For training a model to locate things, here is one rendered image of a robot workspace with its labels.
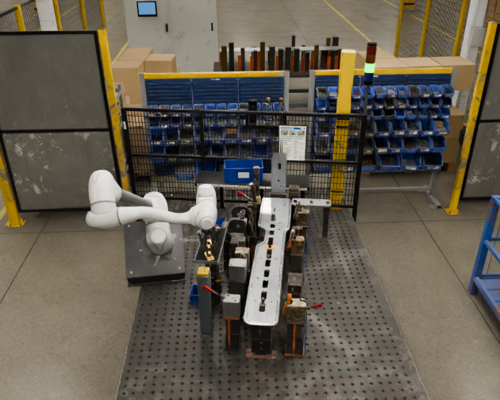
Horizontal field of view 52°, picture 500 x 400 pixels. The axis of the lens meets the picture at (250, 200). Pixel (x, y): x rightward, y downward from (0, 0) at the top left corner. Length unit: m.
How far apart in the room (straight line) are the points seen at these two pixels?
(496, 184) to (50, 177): 4.67
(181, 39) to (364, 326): 7.44
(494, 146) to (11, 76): 4.76
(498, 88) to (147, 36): 6.29
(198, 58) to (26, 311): 6.34
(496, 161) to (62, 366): 4.56
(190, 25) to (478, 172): 5.83
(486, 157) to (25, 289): 4.67
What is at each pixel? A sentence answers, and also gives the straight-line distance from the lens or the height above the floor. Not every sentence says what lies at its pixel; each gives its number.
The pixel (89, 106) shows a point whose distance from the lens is 5.20.
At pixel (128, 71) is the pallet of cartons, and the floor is 1.01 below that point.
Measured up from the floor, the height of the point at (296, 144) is 1.30.
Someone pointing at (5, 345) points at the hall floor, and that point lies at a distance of 4.51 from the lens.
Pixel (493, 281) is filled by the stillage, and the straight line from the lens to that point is 4.84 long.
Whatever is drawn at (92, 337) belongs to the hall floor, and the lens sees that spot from 4.33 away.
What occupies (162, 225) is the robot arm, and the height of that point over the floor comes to 1.13.
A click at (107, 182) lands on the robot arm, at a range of 2.90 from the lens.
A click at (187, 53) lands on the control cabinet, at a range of 9.86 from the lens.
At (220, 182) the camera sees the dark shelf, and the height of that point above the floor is 1.03.
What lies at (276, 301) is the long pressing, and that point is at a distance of 2.91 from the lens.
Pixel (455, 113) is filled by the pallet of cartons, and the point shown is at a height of 0.75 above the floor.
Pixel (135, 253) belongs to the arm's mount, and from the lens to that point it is 3.57.
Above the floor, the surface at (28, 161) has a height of 0.73.
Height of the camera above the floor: 2.88
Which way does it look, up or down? 29 degrees down
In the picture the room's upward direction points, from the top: straight up
